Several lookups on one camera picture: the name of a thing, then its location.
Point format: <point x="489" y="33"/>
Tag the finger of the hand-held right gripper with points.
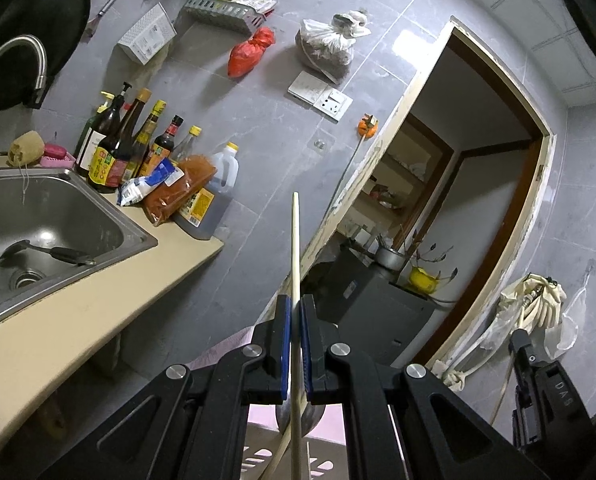
<point x="520" y="347"/>

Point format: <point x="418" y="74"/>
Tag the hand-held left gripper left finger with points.
<point x="286" y="350"/>

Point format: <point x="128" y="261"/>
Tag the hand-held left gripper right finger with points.
<point x="305" y="350"/>

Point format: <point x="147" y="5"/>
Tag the wooden chopstick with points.
<point x="295" y="240"/>
<point x="278" y="455"/>
<point x="502" y="390"/>

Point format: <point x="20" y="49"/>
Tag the perforated utensil holder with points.
<point x="323" y="462"/>

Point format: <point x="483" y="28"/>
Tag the clear plastic bag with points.
<point x="497" y="327"/>
<point x="572" y="315"/>

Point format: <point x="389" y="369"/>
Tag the cream rubber gloves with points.
<point x="542" y="305"/>

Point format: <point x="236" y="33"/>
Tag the metal ladle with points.
<point x="313" y="417"/>

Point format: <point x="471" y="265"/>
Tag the white knotted cloth strip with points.
<point x="452" y="375"/>

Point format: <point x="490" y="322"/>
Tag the black bag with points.
<point x="320" y="275"/>

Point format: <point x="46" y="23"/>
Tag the grey cabinet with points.
<point x="367" y="300"/>

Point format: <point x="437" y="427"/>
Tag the pink cloth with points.
<point x="334" y="425"/>

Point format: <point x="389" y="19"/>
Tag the yellow bowl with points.
<point x="424" y="280"/>

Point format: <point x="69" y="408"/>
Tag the metal pot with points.
<point x="390" y="257"/>

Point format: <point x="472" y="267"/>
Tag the large dark liquid jug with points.
<point x="223" y="170"/>

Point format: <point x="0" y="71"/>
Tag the orange spice packet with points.
<point x="183" y="187"/>

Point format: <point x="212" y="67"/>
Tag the wooden shelf unit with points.
<point x="402" y="160"/>

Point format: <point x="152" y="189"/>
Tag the blue white bag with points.
<point x="143" y="187"/>

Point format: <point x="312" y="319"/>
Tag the clear bottle yellow cap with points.
<point x="185" y="147"/>

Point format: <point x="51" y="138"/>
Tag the dark bottle black cap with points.
<point x="165" y="142"/>

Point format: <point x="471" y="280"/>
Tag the stainless steel sink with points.
<point x="78" y="220"/>

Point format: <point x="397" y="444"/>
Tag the dark bottle yellow cap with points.
<point x="145" y="135"/>

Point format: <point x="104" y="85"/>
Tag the pink soap dish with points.
<point x="60" y="161"/>

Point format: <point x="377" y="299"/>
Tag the green bottle yellow pump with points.
<point x="85" y="135"/>

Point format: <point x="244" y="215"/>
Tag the red plastic bag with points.
<point x="245" y="57"/>

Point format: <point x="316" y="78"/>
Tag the clear bag dark contents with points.
<point x="328" y="52"/>

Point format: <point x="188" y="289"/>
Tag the pink soap bar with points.
<point x="55" y="150"/>

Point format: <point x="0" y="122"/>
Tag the loofah sponge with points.
<point x="28" y="147"/>

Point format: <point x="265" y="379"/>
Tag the red white seasoning packet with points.
<point x="258" y="1"/>

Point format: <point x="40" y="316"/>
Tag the metal faucet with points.
<point x="13" y="42"/>

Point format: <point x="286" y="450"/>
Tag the black frying pan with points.
<point x="53" y="10"/>

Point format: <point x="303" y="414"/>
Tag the wooden door frame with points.
<point x="540" y="170"/>

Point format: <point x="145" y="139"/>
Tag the white wall socket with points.
<point x="333" y="104"/>

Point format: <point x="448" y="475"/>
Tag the white wall switch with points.
<point x="305" y="87"/>

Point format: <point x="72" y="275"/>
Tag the grey wall rack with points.
<point x="218" y="12"/>

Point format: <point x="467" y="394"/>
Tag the white wall basket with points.
<point x="145" y="32"/>

